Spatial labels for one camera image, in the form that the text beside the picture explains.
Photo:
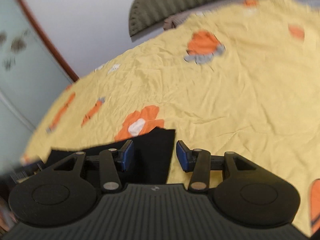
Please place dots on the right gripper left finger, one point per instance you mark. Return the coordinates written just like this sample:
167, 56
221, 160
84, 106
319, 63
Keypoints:
125, 155

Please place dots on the black garment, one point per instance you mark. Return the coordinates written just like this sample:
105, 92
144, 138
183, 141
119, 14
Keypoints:
145, 161

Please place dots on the red brown door frame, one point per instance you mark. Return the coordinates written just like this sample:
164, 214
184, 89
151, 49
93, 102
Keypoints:
47, 42

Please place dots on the yellow carrot print blanket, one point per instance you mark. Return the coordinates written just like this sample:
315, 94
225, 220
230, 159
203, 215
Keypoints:
243, 77

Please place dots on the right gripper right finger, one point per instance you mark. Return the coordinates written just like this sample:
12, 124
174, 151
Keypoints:
185, 157

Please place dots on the frosted glass door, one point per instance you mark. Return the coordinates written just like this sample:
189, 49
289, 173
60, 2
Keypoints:
31, 79

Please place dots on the brown pillow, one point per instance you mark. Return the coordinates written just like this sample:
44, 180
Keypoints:
171, 23

